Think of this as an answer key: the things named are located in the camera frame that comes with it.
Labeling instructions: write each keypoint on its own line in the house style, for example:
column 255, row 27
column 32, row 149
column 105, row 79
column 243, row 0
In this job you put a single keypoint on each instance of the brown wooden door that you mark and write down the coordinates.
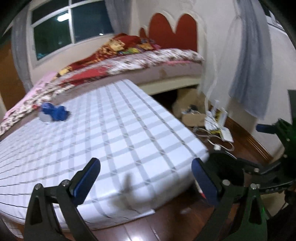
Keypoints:
column 12, row 89

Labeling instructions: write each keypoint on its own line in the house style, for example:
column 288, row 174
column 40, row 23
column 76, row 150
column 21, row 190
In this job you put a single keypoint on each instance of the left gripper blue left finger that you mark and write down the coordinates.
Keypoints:
column 83, row 181

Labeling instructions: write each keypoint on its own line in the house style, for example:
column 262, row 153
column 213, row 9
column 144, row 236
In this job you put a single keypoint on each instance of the red snack wrapper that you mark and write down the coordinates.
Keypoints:
column 200, row 190

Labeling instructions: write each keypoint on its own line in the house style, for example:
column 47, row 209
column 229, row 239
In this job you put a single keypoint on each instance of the bed with floral sheet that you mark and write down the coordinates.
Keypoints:
column 51, row 86

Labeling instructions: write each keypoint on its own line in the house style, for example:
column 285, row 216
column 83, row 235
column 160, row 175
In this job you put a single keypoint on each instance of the red heart-shaped headboard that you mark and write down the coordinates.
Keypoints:
column 184, row 36

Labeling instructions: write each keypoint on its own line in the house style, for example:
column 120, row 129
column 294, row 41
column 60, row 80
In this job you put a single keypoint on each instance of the cardboard box under bed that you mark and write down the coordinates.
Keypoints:
column 189, row 107

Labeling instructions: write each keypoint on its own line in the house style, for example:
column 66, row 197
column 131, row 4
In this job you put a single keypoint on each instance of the blue cloth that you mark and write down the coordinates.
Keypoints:
column 59, row 113

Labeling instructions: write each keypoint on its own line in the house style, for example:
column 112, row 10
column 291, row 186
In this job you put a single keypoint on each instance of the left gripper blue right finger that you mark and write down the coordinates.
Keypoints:
column 207, row 186

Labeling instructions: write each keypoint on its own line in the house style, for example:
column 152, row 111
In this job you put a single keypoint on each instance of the black round trash bin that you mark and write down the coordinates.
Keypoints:
column 222, row 166

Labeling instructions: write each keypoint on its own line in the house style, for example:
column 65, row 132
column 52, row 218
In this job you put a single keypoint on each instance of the blue paper cup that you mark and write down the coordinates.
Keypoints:
column 45, row 112

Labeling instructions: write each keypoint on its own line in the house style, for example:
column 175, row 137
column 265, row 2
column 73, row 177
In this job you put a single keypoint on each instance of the white power adapter strip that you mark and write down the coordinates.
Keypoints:
column 217, row 147

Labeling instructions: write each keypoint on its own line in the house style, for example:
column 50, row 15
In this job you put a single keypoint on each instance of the white wifi router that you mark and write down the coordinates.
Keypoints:
column 225, row 133

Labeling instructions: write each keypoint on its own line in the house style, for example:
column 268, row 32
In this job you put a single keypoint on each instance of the grey curtain on right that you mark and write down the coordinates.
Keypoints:
column 252, row 81

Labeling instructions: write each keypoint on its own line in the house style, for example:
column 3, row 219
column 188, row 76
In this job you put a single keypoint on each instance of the red patterned blanket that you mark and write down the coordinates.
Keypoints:
column 120, row 45

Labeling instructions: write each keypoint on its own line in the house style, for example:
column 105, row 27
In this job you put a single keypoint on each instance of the white grid pattern table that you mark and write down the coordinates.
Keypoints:
column 144, row 151

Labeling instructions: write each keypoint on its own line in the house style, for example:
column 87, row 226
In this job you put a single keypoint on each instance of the grey curtain by window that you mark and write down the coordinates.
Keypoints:
column 19, row 48

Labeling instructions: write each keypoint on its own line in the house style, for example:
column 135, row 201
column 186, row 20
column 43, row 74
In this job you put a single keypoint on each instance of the window with white frame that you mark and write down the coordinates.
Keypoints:
column 58, row 24

